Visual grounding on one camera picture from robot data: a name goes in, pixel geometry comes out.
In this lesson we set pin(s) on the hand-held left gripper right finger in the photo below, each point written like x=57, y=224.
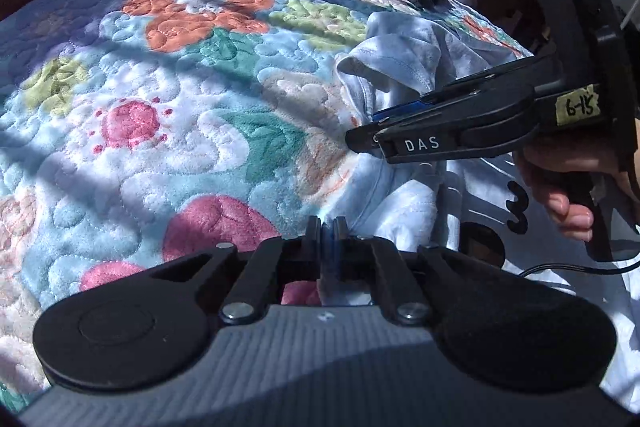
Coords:
x=341, y=237

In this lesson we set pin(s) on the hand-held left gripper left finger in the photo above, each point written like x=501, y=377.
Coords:
x=313, y=237

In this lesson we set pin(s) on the person's right hand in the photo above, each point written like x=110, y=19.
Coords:
x=555, y=167

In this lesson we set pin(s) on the floral quilted blanket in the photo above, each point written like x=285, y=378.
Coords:
x=165, y=117

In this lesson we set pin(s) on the white printed garment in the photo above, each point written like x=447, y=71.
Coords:
x=405, y=57

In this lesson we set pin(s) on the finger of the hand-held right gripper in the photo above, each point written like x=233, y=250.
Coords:
x=495, y=79
x=450, y=137

